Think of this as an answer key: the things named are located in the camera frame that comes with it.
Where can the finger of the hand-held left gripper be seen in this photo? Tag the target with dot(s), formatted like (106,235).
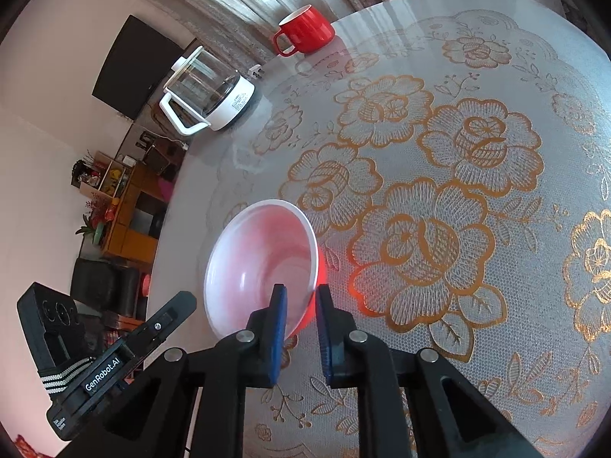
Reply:
(162,319)

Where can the red bowl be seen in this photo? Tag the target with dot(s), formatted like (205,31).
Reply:
(257,257)

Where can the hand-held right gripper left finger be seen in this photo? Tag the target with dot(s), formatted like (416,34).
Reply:
(278,338)

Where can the person's left forearm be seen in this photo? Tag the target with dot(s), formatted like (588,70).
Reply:
(28,446)

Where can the wooden cabinet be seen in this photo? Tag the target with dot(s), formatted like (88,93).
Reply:
(133,200)

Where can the small white box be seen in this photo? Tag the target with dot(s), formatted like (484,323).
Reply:
(128,159)

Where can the white glass electric kettle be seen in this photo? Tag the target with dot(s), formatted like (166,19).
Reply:
(229,100)

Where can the white power plug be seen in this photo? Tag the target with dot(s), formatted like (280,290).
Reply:
(256,71)

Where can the green potted plant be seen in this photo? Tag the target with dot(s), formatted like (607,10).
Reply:
(98,236)

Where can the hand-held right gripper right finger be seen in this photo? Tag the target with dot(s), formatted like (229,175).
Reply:
(324,343)

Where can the red mug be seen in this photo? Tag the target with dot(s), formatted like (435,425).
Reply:
(308,33)

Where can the small black box appliance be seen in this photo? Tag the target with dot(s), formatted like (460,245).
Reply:
(157,157)

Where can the black television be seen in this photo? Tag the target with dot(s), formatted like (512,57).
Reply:
(133,67)

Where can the tan wooden chair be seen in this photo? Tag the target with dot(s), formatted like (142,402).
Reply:
(156,121)

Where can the pink object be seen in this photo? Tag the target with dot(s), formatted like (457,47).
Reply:
(167,191)

